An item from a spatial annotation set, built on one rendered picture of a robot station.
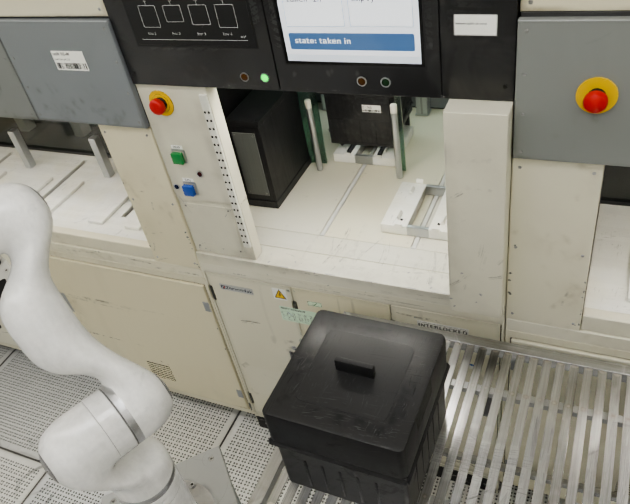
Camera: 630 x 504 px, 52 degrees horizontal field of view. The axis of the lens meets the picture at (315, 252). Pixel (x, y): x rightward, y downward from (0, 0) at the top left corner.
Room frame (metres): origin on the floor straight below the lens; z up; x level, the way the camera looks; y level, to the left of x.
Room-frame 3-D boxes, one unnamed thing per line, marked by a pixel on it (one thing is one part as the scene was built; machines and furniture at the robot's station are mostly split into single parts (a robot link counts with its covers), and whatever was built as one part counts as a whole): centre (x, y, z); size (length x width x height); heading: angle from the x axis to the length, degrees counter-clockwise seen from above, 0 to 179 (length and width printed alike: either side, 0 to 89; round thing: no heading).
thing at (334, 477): (0.82, -0.03, 0.85); 0.28 x 0.28 x 0.17; 59
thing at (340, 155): (1.85, -0.27, 0.89); 0.22 x 0.21 x 0.04; 149
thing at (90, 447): (0.71, 0.44, 1.07); 0.19 x 0.12 x 0.24; 125
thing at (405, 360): (0.81, -0.03, 0.98); 0.29 x 0.29 x 0.13; 59
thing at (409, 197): (1.43, -0.34, 0.89); 0.22 x 0.21 x 0.04; 149
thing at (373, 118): (1.85, -0.27, 1.06); 0.24 x 0.20 x 0.32; 59
